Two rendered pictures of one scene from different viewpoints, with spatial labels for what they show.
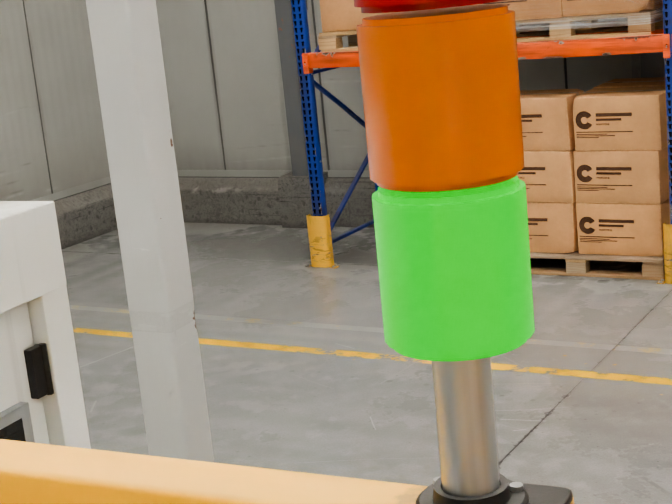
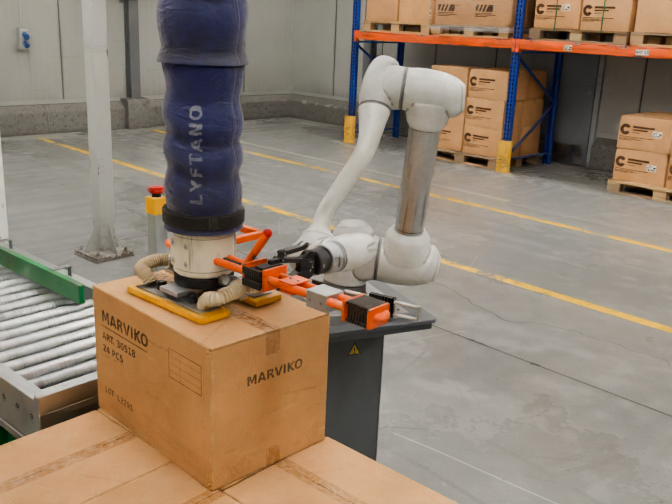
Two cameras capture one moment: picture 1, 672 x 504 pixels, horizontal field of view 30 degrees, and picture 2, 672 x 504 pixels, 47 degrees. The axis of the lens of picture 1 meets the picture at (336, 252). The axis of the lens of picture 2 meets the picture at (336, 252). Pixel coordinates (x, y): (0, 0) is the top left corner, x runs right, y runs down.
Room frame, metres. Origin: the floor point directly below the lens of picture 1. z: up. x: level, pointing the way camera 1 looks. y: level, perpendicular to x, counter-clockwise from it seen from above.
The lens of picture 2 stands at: (-1.92, -2.53, 1.72)
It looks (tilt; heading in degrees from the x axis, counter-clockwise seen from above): 17 degrees down; 14
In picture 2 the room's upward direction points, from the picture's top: 2 degrees clockwise
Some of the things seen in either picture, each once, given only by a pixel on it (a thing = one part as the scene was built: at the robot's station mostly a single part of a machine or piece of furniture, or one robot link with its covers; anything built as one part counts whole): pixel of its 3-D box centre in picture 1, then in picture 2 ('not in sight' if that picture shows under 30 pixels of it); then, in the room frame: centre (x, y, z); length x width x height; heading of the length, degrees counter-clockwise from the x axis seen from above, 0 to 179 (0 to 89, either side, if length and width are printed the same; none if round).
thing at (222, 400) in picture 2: not in sight; (207, 362); (0.01, -1.68, 0.74); 0.60 x 0.40 x 0.40; 59
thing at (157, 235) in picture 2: not in sight; (159, 310); (0.90, -1.07, 0.50); 0.07 x 0.07 x 1.00; 62
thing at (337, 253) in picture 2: not in sight; (328, 258); (0.10, -2.01, 1.08); 0.09 x 0.06 x 0.09; 62
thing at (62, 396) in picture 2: not in sight; (136, 370); (0.19, -1.35, 0.58); 0.70 x 0.03 x 0.06; 152
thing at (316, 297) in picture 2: not in sight; (324, 298); (-0.20, -2.08, 1.07); 0.07 x 0.07 x 0.04; 63
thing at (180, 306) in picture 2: not in sight; (177, 295); (-0.07, -1.63, 0.97); 0.34 x 0.10 x 0.05; 63
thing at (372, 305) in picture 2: not in sight; (365, 311); (-0.26, -2.20, 1.07); 0.08 x 0.07 x 0.05; 63
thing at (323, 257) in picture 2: not in sight; (309, 263); (0.04, -1.98, 1.08); 0.09 x 0.07 x 0.08; 152
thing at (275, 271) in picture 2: not in sight; (264, 274); (-0.10, -1.89, 1.07); 0.10 x 0.08 x 0.06; 153
